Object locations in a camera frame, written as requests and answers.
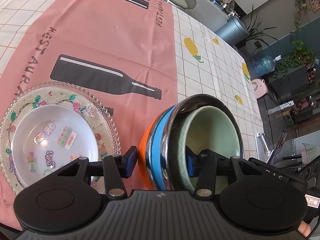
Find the orange steel bowl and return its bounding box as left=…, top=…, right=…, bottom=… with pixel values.
left=138, top=122, right=154, bottom=190

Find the clear glass beaded plate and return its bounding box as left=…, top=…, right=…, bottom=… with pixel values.
left=0, top=80, right=122, bottom=196

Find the green ceramic bowl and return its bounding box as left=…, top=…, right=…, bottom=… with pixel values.
left=170, top=106, right=243, bottom=192

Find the pink small fan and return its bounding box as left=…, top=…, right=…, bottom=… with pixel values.
left=251, top=79, right=268, bottom=99

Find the white fruit painted plate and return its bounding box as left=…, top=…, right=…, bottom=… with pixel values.
left=0, top=89, right=108, bottom=190

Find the blue water jug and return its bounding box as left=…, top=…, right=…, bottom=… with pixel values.
left=251, top=55, right=282, bottom=77

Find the pink restaurant placemat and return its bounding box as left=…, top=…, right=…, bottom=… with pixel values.
left=0, top=0, right=179, bottom=230

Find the lemon pattern tablecloth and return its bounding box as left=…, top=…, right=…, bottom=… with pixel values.
left=1, top=0, right=263, bottom=158

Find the white sticker bowl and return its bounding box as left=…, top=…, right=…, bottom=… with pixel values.
left=11, top=105, right=99, bottom=187

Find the grey metal bin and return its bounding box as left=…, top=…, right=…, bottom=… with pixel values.
left=215, top=17, right=249, bottom=46

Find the blue steel bowl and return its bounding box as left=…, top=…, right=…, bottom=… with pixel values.
left=146, top=94, right=244, bottom=190

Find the green potted plant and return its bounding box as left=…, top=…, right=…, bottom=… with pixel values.
left=241, top=6, right=278, bottom=47

